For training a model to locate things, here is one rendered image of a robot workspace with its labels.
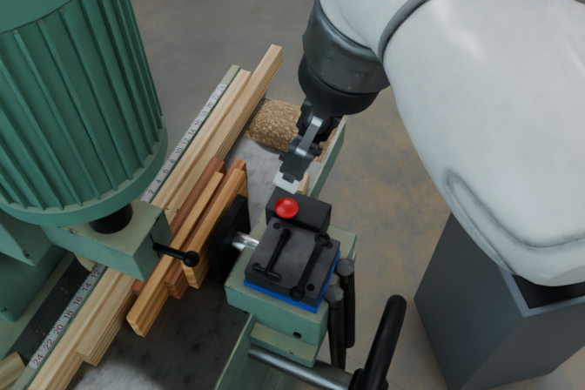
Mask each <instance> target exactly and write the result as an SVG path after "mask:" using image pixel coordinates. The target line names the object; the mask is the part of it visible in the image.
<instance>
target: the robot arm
mask: <svg viewBox="0 0 585 390"><path fill-rule="evenodd" d="M307 22H308V25H307V26H306V31H305V33H303V34H302V37H303V38H302V43H303V49H304V54H303V57H302V58H301V61H300V64H299V69H298V78H299V84H300V87H301V89H302V91H303V92H304V93H305V95H306V98H305V100H304V102H303V104H302V105H301V107H300V111H301V114H300V116H299V119H298V122H297V124H296V127H297V128H298V129H299V132H298V134H296V135H295V137H294V138H293V140H292V141H290V142H289V144H288V145H289V147H288V149H287V151H282V152H281V153H280V155H279V159H280V160H282V162H281V165H280V167H279V169H278V171H277V174H276V176H275V178H274V180H273V184H274V185H276V186H278V187H280V188H282V189H284V190H286V191H288V192H290V193H292V194H295V192H296V191H297V190H298V188H299V185H300V183H301V181H302V180H303V178H304V176H305V175H306V173H307V171H308V169H309V167H310V165H311V163H312V161H313V159H314V158H315V157H316V156H317V157H319V156H320V154H321V152H322V151H323V148H321V147H319V143H320V142H321V141H323V142H326V141H327V140H328V138H329V136H330V134H331V133H332V131H333V129H336V128H337V127H338V125H339V124H340V121H341V119H342V118H343V116H344V115H353V114H357V113H360V112H362V111H364V110H365V109H367V108H368V107H369V106H370V105H371V104H372V103H373V101H374V100H375V98H377V96H378V94H379V93H380V91H381V90H384V89H386V88H387V87H388V86H390V85H391V87H392V90H393V94H394V99H395V103H396V106H397V109H398V112H399V114H400V117H401V119H402V122H403V124H404V125H405V128H406V130H407V134H408V136H409V137H410V139H411V141H412V143H413V145H414V148H415V150H416V151H417V153H418V155H419V157H420V160H421V162H422V163H423V165H424V166H425V168H426V170H427V172H428V174H429V176H430V178H431V179H432V180H433V182H434V184H435V186H436V188H437V189H438V191H439V193H440V195H441V196H442V197H443V199H444V201H445V202H446V204H447V206H448V207H449V209H450V210H451V212H452V213H453V215H454V216H455V217H456V218H457V220H458V221H459V223H460V224H461V226H462V227H463V228H464V230H465V231H466V232H467V233H468V235H469V236H470V237H471V238H472V239H473V241H474V242H475V243H476V244H477V245H478V246H479V247H480V249H481V250H482V251H484V253H486V254H487V256H488V257H489V258H491V259H492V260H493V261H494V262H495V263H497V264H498V265H499V266H501V267H502V268H503V269H504V270H506V271H507V272H510V273H512V274H513V275H517V276H522V277H523V278H524V279H527V280H529V281H531V282H533V283H535V284H537V285H543V286H565V285H570V284H575V283H580V282H583V281H585V4H583V3H578V2H576V1H575V0H314V4H313V8H312V10H311V13H310V17H309V19H308V20H307ZM328 125H329V126H328Z"/></svg>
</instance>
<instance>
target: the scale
mask: <svg viewBox="0 0 585 390"><path fill-rule="evenodd" d="M225 87H226V85H224V84H219V85H218V86H217V88H216V89H215V91H214V92H213V93H212V95H211V96H210V97H209V99H208V100H207V102H206V103H205V105H204V107H203V108H202V110H201V111H200V113H199V114H198V115H197V116H196V118H195V119H194V121H193V122H192V124H191V126H190V127H189V129H188V130H187V131H186V133H185V135H184V136H183V137H182V138H181V140H180V141H179V143H178V145H177V146H176V148H175V149H174V150H173V152H172V153H171V155H170V157H169V158H168V159H167V160H166V162H165V164H164V165H163V166H162V168H161V169H160V171H159V172H158V174H157V176H156V177H155V178H154V179H153V181H152V182H151V184H150V185H149V187H148V188H147V190H146V191H145V193H144V195H143V196H142V198H141V199H140V200H142V201H144V202H147V203H148V202H149V201H150V199H151V197H152V196H153V194H154V193H155V191H156V190H157V189H158V187H159V186H160V184H161V183H162V181H163V180H164V178H165V177H166V175H167V174H168V172H169V171H170V169H171V168H172V167H173V165H174V164H175V162H176V161H177V159H178V157H179V156H180V154H181V153H182V151H183V150H184V148H185V147H186V146H187V144H188V143H189V141H190V140H191V138H192V136H193V135H194V133H195V132H196V130H197V129H198V128H199V126H200V125H201V123H202V122H203V120H204V119H205V117H206V115H207V114H208V113H209V111H210V110H211V108H212V107H213V106H214V104H215V103H216V101H217V100H218V98H219V96H220V95H221V93H222V92H223V90H224V89H225ZM104 268H105V265H102V264H100V263H98V262H97V263H96V264H95V266H94V267H93V268H92V270H91V272H90V273H89V275H88V276H87V278H86V279H85V281H84V283H83V284H82V285H81V286H80V287H79V289H78V290H77V292H76V294H75V295H74V297H73V298H72V300H71V302H70V303H69V304H68V306H67V307H66V308H65V309H64V311H63V313H62V314H61V316H60V317H59V319H58V320H57V322H56V323H55V325H54V326H53V327H52V328H51V330H50V332H49V333H48V335H47V336H46V337H45V339H44V341H43V342H42V344H41V345H40V347H39V348H38V349H37V351H36V352H35V354H34V355H33V356H32V358H31V359H30V361H29V363H28V364H27V365H28V366H31V367H33V368H35V369H37V368H38V366H39V365H40V363H41V362H42V360H43V359H44V357H45V355H46V354H47V353H48V352H49V350H50V348H51V347H52V345H53V344H54V342H55V341H56V339H57V337H58V336H59V334H60V333H61V332H62V331H63V329H64V327H65V326H66V324H67V323H68V321H69V320H70V318H71V316H72V315H73V313H74V312H75V311H76V310H77V308H78V307H79V305H80V304H81V302H82V301H83V299H84V297H85V296H86V294H87V293H88V292H89V291H90V289H91V287H92V286H93V284H94V283H95V281H96V280H97V278H98V276H99V275H100V273H101V272H102V271H103V270H104Z"/></svg>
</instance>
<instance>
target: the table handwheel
mask: <svg viewBox="0 0 585 390"><path fill-rule="evenodd" d="M406 310H407V302H406V300H405V299H404V298H403V297H402V296H400V295H398V294H395V295H393V296H391V297H390V298H389V299H388V301H387V304H386V307H385V309H384V312H383V314H382V317H381V320H380V324H379V326H378V329H377V332H376V334H375V337H374V340H373V344H372V347H371V349H370V352H369V354H368V357H367V360H366V364H365V367H364V369H362V368H359V369H357V370H355V371H354V374H352V373H349V372H347V371H344V370H342V369H339V368H337V367H336V366H332V365H330V364H327V363H325V362H323V361H321V360H317V359H316V360H315V361H314V364H313V367H308V366H304V365H302V364H300V363H298V362H296V361H294V360H290V359H288V358H286V357H284V356H282V355H279V354H277V353H274V352H272V351H269V350H267V349H265V348H263V347H261V346H257V345H255V344H253V343H252V344H251V346H250V348H249V352H248V358H249V359H251V360H255V361H257V362H258V363H261V364H263V365H265V366H269V367H270V368H273V369H275V370H277V371H280V372H282V373H284V374H287V375H289V376H291V377H293V378H295V379H297V380H301V381H303V382H305V383H307V384H309V385H312V386H314V387H317V388H319V389H321V390H387V389H388V386H389V384H388V382H387V379H386V376H387V372H388V369H389V367H390V364H391V361H392V357H393V353H394V350H395V347H396V344H397V341H398V338H399V336H400V330H401V327H402V324H403V320H404V318H405V314H406Z"/></svg>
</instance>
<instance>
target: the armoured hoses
mask: <svg viewBox="0 0 585 390"><path fill-rule="evenodd" d="M335 269H336V273H337V275H338V276H340V286H337V285H332V286H329V287H327V288H326V290H325V292H324V294H325V301H326V302H327V303H328V305H329V308H328V309H329V310H328V324H327V325H328V327H327V331H328V339H329V348H330V357H331V365H332V366H336V367H337V368H339V369H342V370H344V371H345V370H346V349H347V348H352V347H353V346H354V343H355V302H356V301H355V298H356V297H355V296H356V294H355V293H356V292H355V291H354V264H353V262H352V261H351V260H350V259H345V258H343V259H340V260H339V261H338V262H337V264H336V266H335Z"/></svg>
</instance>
